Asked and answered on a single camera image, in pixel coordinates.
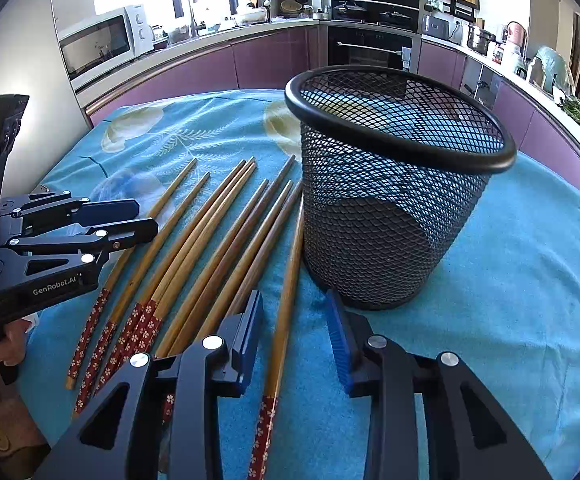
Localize dark wooden chopstick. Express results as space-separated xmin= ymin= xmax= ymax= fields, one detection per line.
xmin=154 ymin=155 xmax=295 ymax=358
xmin=140 ymin=176 xmax=269 ymax=358
xmin=226 ymin=180 xmax=303 ymax=318

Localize wooden chopstick light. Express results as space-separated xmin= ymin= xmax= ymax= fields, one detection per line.
xmin=194 ymin=180 xmax=293 ymax=342

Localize kitchen faucet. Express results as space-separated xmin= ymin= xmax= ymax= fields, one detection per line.
xmin=187 ymin=0 xmax=206 ymax=38

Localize purple kitchen cabinets left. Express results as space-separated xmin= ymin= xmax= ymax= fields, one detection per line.
xmin=85 ymin=25 xmax=328 ymax=126

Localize purple kitchen cabinets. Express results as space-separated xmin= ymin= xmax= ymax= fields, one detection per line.
xmin=85 ymin=25 xmax=328 ymax=126
xmin=418 ymin=36 xmax=580 ymax=189

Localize purple kitchen cabinets right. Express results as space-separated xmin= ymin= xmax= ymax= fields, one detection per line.
xmin=418 ymin=36 xmax=580 ymax=189

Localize person's left hand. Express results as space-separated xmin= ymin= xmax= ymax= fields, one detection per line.
xmin=0 ymin=318 xmax=33 ymax=366

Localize blue floral tablecloth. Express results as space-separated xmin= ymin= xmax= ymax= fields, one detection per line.
xmin=44 ymin=90 xmax=580 ymax=479

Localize white microwave oven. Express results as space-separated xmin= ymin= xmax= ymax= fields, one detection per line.
xmin=58 ymin=6 xmax=154 ymax=91

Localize black mesh utensil holder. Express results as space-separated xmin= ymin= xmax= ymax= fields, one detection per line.
xmin=284 ymin=64 xmax=516 ymax=311

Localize black built-in oven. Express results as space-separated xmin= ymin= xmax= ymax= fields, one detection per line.
xmin=328 ymin=25 xmax=421 ymax=73

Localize black range hood stove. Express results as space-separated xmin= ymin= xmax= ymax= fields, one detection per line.
xmin=331 ymin=0 xmax=423 ymax=34

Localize mint green appliance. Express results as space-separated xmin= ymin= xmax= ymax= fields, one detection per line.
xmin=527 ymin=46 xmax=574 ymax=94

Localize silver toaster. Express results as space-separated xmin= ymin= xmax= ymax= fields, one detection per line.
xmin=422 ymin=14 xmax=463 ymax=44

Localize silver stock pot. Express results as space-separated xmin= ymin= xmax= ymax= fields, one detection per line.
xmin=466 ymin=23 xmax=496 ymax=55

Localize pink kettle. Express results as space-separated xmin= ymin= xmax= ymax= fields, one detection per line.
xmin=502 ymin=21 xmax=527 ymax=58

